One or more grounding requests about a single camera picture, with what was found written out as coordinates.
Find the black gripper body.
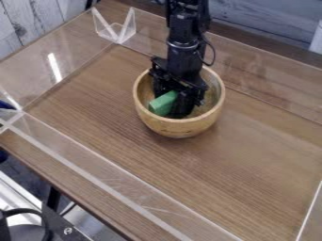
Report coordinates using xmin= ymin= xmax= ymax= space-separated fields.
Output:
xmin=150 ymin=41 xmax=209 ymax=91

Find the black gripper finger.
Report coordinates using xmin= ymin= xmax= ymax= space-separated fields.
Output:
xmin=153 ymin=74 xmax=171 ymax=98
xmin=170 ymin=88 xmax=205 ymax=119

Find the green rectangular block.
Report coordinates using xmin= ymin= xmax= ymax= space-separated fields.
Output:
xmin=149 ymin=90 xmax=178 ymax=117

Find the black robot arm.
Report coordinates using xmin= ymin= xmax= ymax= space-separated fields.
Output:
xmin=149 ymin=0 xmax=214 ymax=119

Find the brown wooden bowl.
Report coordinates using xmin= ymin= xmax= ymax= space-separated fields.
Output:
xmin=133 ymin=67 xmax=226 ymax=138

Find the black table leg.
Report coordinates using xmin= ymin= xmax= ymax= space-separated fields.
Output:
xmin=47 ymin=187 xmax=62 ymax=212

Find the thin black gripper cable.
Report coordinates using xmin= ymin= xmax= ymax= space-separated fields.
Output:
xmin=199 ymin=32 xmax=217 ymax=68

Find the clear acrylic corner bracket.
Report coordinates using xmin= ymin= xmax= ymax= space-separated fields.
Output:
xmin=91 ymin=8 xmax=137 ymax=44

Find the clear acrylic front wall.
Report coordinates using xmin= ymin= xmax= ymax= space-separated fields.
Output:
xmin=0 ymin=90 xmax=243 ymax=241

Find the black metal bracket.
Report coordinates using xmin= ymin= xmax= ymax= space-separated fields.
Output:
xmin=42 ymin=206 xmax=94 ymax=241

